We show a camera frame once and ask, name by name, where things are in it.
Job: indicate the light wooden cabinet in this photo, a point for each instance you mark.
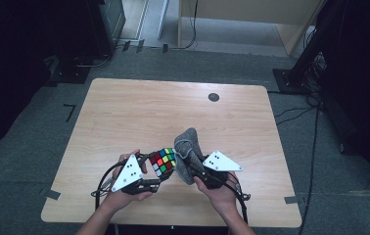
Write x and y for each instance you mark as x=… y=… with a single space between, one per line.
x=238 y=13

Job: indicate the black metal stand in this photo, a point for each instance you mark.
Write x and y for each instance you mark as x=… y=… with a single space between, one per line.
x=307 y=55

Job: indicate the black tape strip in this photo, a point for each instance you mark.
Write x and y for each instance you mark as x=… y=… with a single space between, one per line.
x=126 y=45
x=165 y=48
x=140 y=46

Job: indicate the grey tape piece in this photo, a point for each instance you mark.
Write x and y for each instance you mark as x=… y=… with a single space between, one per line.
x=52 y=194
x=292 y=199

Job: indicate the person's left hand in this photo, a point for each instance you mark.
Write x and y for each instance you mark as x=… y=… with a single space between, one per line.
x=116 y=197

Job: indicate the black curtain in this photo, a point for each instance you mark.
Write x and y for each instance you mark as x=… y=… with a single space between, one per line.
x=365 y=81
x=16 y=65

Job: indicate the person's right hand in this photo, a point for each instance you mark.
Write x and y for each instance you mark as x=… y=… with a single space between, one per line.
x=225 y=199

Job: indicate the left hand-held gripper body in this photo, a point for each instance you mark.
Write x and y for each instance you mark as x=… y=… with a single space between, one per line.
x=129 y=174

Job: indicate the colourful puzzle cube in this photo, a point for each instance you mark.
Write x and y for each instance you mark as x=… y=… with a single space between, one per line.
x=162 y=161

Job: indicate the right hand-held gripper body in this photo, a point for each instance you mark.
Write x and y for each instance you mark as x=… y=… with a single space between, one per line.
x=220 y=163

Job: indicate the grey towel cloth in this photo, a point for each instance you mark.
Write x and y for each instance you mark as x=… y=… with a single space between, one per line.
x=188 y=147

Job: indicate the dark cabinet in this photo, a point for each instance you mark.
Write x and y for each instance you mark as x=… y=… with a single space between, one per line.
x=108 y=23

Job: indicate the black round table grommet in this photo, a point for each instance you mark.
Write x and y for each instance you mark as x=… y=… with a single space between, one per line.
x=213 y=97

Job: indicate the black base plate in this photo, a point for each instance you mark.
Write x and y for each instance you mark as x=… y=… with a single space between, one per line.
x=70 y=73

